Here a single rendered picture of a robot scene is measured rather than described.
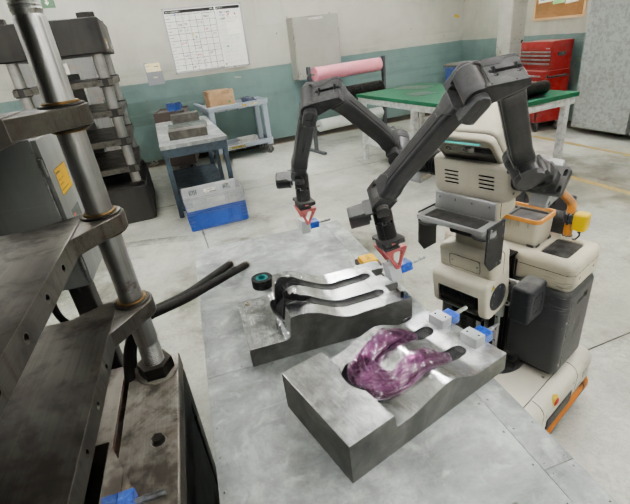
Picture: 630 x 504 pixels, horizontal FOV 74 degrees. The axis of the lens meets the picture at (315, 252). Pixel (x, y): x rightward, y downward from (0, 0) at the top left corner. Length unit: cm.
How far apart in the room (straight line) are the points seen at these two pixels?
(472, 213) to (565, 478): 78
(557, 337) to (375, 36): 719
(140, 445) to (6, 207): 66
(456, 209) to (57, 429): 123
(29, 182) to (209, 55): 644
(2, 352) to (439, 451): 81
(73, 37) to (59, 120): 385
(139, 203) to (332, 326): 402
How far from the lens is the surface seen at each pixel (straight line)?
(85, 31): 485
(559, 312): 181
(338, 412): 93
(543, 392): 195
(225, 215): 442
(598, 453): 220
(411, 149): 103
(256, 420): 110
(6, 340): 71
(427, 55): 903
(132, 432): 122
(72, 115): 104
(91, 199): 109
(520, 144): 115
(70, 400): 97
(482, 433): 106
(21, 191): 124
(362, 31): 834
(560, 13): 785
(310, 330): 121
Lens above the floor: 160
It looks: 27 degrees down
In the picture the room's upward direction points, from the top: 7 degrees counter-clockwise
